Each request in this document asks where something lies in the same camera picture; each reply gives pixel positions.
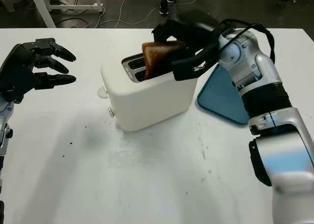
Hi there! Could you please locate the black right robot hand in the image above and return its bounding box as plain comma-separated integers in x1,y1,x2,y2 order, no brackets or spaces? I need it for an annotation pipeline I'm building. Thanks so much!
151,19,219,62

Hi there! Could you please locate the browned toast slice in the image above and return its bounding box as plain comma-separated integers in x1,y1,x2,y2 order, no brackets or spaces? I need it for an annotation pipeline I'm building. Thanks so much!
141,39,188,79

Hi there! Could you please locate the white desk in background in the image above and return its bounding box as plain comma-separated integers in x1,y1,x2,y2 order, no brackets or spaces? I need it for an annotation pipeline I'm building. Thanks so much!
0,0,105,28

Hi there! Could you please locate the blue plastic tray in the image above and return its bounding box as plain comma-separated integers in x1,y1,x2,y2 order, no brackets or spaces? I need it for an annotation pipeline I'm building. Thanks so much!
195,63,251,126

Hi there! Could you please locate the white floor cable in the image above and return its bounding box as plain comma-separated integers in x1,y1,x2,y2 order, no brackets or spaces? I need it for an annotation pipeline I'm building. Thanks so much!
97,0,211,28

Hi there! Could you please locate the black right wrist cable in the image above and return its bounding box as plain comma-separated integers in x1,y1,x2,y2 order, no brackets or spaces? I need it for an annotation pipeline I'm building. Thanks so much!
209,19,276,62

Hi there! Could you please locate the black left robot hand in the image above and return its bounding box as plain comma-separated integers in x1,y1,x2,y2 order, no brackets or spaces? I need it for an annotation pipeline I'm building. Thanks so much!
0,38,77,89

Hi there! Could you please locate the cream white toaster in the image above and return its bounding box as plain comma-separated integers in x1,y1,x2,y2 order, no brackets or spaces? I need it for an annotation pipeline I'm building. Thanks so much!
96,52,198,133

